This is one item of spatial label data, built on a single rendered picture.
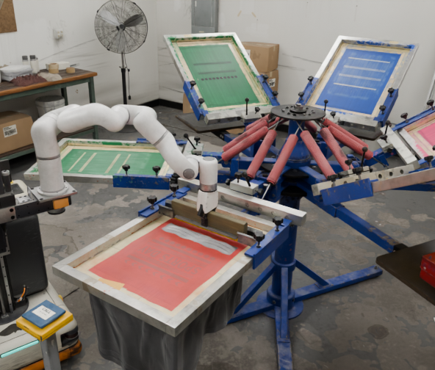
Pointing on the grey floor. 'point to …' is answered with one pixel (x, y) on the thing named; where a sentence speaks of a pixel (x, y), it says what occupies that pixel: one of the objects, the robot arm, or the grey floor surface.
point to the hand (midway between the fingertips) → (207, 219)
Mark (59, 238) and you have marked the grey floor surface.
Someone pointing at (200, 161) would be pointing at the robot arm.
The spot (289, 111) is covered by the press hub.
